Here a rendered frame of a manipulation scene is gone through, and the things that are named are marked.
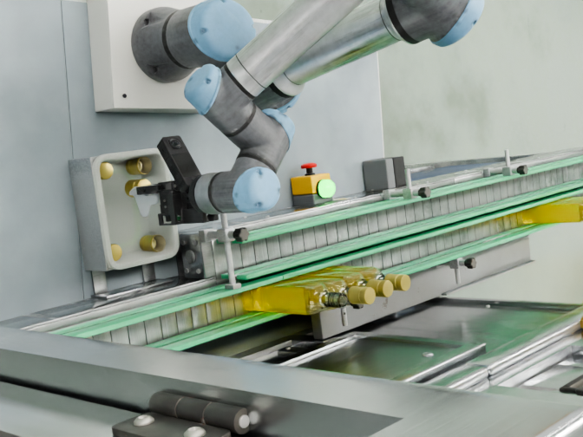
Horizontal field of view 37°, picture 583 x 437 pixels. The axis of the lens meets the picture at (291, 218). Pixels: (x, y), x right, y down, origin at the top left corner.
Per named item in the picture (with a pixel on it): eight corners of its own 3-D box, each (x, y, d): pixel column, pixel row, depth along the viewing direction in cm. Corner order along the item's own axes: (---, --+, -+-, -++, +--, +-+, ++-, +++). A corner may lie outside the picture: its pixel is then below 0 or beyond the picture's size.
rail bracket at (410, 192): (380, 200, 219) (423, 198, 209) (376, 172, 218) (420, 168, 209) (389, 198, 222) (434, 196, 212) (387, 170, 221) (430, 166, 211)
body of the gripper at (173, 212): (155, 225, 165) (195, 225, 156) (149, 180, 164) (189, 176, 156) (187, 219, 170) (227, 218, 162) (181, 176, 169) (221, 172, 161)
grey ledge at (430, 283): (293, 337, 209) (328, 341, 201) (289, 301, 208) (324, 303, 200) (504, 261, 275) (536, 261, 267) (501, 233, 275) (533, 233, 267)
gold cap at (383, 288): (366, 298, 177) (383, 299, 174) (364, 281, 177) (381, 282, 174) (377, 294, 180) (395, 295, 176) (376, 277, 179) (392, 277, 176)
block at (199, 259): (181, 279, 182) (203, 280, 177) (175, 234, 181) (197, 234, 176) (195, 276, 185) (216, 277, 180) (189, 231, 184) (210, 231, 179)
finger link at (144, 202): (122, 218, 170) (156, 216, 165) (118, 188, 170) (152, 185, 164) (134, 217, 173) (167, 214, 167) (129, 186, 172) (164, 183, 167)
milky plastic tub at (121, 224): (85, 271, 173) (109, 272, 167) (68, 159, 171) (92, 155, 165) (156, 255, 185) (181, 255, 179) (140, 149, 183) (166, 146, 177)
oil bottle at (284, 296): (243, 310, 185) (317, 316, 170) (239, 284, 185) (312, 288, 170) (262, 304, 189) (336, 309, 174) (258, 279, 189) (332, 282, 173)
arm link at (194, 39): (184, -6, 170) (225, -20, 160) (230, 40, 177) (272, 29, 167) (154, 41, 165) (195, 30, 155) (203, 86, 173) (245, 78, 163)
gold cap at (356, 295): (348, 305, 173) (365, 306, 170) (346, 288, 173) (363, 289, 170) (360, 302, 176) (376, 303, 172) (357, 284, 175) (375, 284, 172)
